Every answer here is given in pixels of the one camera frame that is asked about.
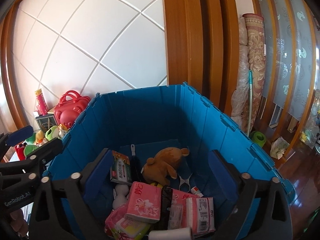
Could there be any pink tissue pack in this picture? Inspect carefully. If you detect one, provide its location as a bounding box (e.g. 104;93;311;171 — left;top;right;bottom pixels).
125;181;162;224

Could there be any person left hand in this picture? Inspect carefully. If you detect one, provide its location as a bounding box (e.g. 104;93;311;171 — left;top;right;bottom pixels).
10;209;28;237

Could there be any red plush toy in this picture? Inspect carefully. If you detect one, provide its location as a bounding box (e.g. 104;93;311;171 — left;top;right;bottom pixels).
15;143;27;160

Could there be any green crocodile plush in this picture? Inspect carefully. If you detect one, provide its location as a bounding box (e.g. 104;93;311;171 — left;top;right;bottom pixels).
23;144;38;157

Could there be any green yellow duck plush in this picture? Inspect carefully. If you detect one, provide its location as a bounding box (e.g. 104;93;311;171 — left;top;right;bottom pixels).
25;130;45;145

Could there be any green frog plush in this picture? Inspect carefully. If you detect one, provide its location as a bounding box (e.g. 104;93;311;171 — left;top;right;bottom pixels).
45;124;69;141

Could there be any black gift bag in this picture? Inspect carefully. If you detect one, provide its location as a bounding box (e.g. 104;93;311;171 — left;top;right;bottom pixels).
35;114;57;133

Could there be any pink yellow tube can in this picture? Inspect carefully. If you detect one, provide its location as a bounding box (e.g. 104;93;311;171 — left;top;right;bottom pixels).
35;89;48;115

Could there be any small white plush toy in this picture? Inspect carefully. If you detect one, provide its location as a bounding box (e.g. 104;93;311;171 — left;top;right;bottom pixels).
112;184;129;210

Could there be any red bear suitcase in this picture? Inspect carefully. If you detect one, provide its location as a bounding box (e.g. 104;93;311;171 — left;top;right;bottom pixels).
54;90;91;128

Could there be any brown teddy bear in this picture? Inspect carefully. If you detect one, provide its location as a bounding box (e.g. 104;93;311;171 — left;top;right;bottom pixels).
141;147;189;186

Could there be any blue plastic storage crate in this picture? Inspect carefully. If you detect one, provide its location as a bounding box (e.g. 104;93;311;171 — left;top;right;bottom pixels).
42;81;297;240

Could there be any rolled patterned carpet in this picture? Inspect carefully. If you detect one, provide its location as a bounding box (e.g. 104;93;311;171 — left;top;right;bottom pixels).
243;14;266;132

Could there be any teal broom handle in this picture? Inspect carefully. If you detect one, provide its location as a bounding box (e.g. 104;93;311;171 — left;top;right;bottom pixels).
247;70;253;137

